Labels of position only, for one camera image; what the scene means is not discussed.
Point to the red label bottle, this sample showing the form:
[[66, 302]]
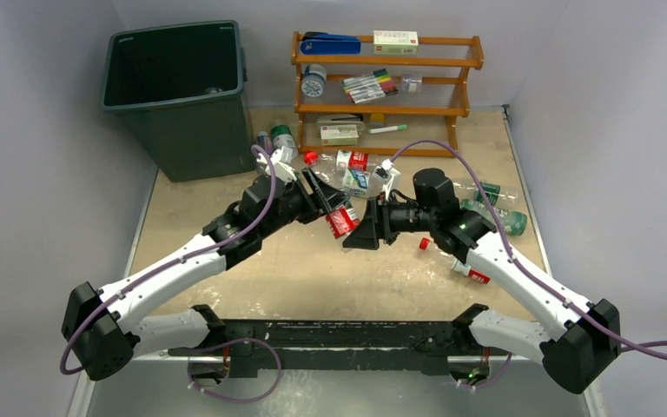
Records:
[[430, 251], [344, 159]]

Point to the white red box lower shelf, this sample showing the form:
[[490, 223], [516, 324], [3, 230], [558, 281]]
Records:
[[339, 135]]

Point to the orange wooden shelf rack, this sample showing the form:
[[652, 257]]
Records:
[[458, 106]]

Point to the round tape roll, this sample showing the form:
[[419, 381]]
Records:
[[314, 80]]

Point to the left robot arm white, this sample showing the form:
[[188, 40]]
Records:
[[101, 325]]

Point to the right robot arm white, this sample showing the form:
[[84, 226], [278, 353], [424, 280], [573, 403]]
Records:
[[563, 336]]

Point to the pack of coloured markers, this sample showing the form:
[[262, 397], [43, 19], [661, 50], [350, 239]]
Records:
[[369, 87]]

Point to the small clear jar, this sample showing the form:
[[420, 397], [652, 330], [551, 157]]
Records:
[[411, 83]]

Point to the green label bottle white cap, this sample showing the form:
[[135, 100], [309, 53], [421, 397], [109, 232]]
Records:
[[498, 196]]

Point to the small clear bottle purple label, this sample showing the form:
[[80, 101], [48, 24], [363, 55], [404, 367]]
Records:
[[264, 141]]

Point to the green blue label bottle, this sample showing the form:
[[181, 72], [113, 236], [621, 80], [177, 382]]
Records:
[[357, 183]]

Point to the white green small box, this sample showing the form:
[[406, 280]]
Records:
[[395, 42]]

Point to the green capped white marker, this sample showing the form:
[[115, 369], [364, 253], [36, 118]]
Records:
[[387, 129]]

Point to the blue stapler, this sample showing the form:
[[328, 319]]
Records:
[[322, 43]]

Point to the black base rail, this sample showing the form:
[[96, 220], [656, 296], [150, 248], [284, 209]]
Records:
[[433, 348]]

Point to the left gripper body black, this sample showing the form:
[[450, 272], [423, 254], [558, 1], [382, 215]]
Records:
[[298, 205]]

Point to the dark green plastic bin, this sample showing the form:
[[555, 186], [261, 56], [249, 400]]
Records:
[[179, 90]]

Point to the green bottle far right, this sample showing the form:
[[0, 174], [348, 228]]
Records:
[[514, 222]]

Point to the red label bottle lake picture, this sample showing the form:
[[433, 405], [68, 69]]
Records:
[[342, 220]]

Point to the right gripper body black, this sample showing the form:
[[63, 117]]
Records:
[[382, 217]]

